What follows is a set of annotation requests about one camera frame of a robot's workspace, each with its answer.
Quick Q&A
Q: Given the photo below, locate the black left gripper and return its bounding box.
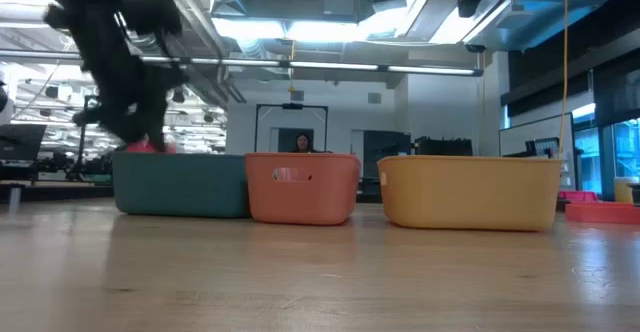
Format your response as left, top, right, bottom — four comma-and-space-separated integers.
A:
72, 21, 189, 151

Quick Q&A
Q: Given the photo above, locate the orange studded brick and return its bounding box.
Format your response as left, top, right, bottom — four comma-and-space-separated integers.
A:
125, 140, 177, 155

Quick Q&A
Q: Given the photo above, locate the dark teal plastic bin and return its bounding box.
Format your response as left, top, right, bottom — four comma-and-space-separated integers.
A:
111, 151, 251, 219

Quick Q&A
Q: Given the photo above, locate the dark background workbench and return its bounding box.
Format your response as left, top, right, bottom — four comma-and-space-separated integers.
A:
0, 161, 115, 214

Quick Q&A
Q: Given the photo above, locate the black computer monitor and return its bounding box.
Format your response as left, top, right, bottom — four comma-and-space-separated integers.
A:
0, 124, 47, 162

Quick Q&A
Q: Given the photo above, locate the person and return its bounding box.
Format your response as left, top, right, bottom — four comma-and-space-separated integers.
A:
291, 132, 321, 154

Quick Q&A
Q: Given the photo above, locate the orange plastic bin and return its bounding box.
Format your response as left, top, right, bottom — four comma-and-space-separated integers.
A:
244, 152, 362, 227

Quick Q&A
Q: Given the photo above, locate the long led light bar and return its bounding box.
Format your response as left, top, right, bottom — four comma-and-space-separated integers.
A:
0, 49, 484, 77

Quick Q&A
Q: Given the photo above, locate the black tall cabinet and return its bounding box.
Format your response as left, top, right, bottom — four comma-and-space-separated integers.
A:
362, 130, 412, 179

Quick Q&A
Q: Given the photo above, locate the black low equipment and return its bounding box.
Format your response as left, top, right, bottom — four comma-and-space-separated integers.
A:
412, 135, 474, 157

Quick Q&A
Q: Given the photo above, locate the yellow plastic bin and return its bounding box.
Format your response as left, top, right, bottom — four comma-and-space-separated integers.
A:
377, 155, 564, 233

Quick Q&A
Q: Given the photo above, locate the white partition panel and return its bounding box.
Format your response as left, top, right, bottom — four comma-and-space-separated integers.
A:
498, 113, 576, 191

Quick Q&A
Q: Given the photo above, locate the red storage bin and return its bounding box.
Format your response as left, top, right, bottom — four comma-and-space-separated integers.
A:
557, 190, 599, 204

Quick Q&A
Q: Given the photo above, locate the red flat tray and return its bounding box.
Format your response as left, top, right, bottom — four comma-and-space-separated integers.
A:
564, 201, 640, 226

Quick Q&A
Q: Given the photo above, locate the yellow container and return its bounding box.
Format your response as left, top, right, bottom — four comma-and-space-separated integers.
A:
613, 176, 639, 204

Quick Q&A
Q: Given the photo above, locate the yellow hanging cable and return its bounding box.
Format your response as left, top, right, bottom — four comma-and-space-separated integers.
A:
557, 0, 571, 161

